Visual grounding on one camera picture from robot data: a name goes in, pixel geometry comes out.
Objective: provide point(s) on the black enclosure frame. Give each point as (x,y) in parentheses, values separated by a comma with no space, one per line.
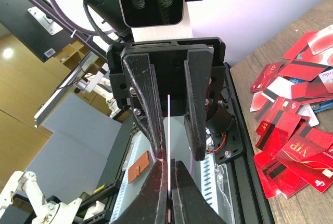
(38,27)

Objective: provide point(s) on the light blue slotted cable duct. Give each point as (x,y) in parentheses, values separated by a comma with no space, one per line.
(157,140)

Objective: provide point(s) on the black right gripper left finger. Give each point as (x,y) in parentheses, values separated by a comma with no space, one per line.
(150,205)

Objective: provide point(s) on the pile of red cards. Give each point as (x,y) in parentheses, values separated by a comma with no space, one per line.
(287,96)

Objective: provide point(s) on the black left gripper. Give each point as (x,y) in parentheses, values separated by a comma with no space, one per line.
(149,72)

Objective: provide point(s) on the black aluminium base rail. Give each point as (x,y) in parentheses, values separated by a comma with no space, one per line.
(227,180)

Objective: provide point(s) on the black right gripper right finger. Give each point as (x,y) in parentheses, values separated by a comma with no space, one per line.
(188,204)

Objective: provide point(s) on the red card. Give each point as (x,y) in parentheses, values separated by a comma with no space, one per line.
(169,158)

